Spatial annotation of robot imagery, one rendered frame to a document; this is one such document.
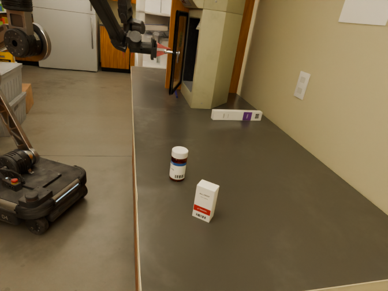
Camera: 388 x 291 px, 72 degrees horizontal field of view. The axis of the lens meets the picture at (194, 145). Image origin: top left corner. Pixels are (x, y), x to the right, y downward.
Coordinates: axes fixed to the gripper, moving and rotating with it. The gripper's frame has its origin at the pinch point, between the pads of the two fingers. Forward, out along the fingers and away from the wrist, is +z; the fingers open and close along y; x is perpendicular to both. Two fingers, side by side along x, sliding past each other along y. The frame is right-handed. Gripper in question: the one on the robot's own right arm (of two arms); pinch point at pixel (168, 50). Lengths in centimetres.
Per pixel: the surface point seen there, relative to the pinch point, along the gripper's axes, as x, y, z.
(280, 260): -110, -26, 12
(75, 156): 102, -120, -69
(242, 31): 24, 13, 48
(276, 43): -7, 10, 55
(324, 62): -48, 8, 55
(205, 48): -13.2, 4.5, 15.4
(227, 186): -83, -26, 9
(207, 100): -13.2, -21.0, 20.6
